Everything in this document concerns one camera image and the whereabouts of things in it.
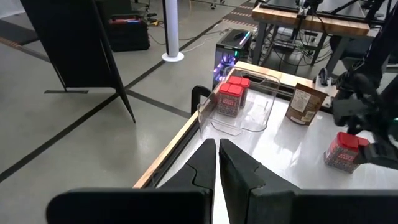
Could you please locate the wooden workbench with metal legs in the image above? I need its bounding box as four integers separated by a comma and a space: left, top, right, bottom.
251, 2, 373, 75

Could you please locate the white tower fan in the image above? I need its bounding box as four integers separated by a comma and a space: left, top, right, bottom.
160, 0, 185, 63

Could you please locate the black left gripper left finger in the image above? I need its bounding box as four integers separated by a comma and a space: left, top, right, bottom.
46, 138, 218, 224

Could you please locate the black cable bundle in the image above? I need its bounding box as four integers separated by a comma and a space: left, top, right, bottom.
264, 30, 333, 68

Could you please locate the silver frame bracket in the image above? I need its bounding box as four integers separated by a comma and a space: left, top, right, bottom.
313, 67, 339, 90

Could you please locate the clear plastic bin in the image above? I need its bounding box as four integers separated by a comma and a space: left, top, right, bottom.
197, 66, 281, 138

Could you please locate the black curved frame bracket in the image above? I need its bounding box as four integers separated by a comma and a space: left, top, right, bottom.
190, 85, 213, 115

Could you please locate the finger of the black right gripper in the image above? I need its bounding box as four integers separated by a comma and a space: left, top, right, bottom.
354, 142, 398, 170

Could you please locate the white fan cable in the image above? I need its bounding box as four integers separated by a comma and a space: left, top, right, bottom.
180, 29, 221, 54

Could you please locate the taco mix seasoning packet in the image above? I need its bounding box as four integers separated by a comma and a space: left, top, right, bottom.
285, 82, 329, 127

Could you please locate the black easel board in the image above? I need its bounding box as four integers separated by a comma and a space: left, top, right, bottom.
20, 0, 137, 124

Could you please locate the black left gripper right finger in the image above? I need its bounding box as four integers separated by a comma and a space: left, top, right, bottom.
218, 138, 398, 224

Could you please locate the black equipment case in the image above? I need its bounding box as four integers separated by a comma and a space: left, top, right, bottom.
107, 12, 151, 53

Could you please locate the wooden table with black frame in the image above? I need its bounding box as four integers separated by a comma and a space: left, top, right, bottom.
132, 60, 340, 189

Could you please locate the black desktop computer with lights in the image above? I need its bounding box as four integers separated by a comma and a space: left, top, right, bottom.
212, 29, 253, 91

